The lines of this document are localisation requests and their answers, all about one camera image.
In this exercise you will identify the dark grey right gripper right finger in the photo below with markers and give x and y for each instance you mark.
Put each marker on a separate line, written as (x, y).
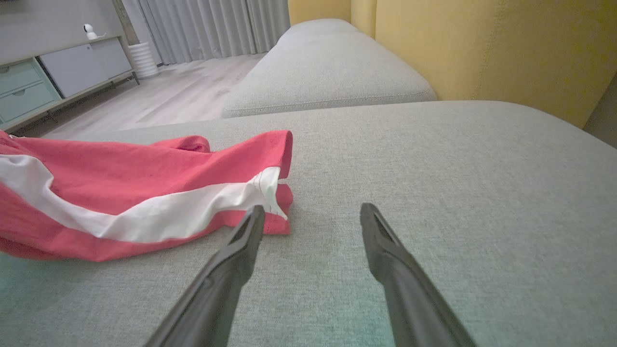
(414, 308)

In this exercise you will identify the small white security camera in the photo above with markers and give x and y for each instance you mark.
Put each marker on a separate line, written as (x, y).
(88, 30)

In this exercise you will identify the grey pleated curtain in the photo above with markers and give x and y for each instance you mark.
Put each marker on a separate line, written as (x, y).
(207, 24)

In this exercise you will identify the red shorts with white stripe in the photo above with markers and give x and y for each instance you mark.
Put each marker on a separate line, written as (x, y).
(120, 178)

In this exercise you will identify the grey fabric sofa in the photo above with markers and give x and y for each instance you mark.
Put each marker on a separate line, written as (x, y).
(434, 193)

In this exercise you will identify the long low tv cabinet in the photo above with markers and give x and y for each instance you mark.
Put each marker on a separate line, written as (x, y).
(82, 67)

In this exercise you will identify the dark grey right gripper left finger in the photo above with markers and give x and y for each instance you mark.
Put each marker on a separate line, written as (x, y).
(212, 303)

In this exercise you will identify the white ribbed cylinder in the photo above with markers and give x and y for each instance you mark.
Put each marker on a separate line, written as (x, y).
(143, 60)

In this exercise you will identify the small grey sofa seat cushion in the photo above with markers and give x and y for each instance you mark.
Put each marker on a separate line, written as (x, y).
(328, 67)

